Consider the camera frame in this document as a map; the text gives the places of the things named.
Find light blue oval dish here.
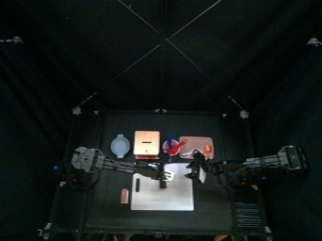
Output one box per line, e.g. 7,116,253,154
109,134,132,159

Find thin diagonal cord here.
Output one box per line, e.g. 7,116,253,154
116,0,244,111
76,0,222,108

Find white text label sticker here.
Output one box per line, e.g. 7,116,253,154
232,201,261,233

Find white cutting board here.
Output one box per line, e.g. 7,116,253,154
129,162,194,212

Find pink toy tray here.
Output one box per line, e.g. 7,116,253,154
177,136,214,160

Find blue toy utensil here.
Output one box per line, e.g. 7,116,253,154
165,133,176,163

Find orange box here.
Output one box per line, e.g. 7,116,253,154
132,130,161,160

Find red toy spatula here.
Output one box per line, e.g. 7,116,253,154
165,138,188,155

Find small pink block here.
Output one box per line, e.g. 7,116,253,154
118,187,129,205

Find white pink utensil cup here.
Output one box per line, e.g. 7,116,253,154
160,139,181,155

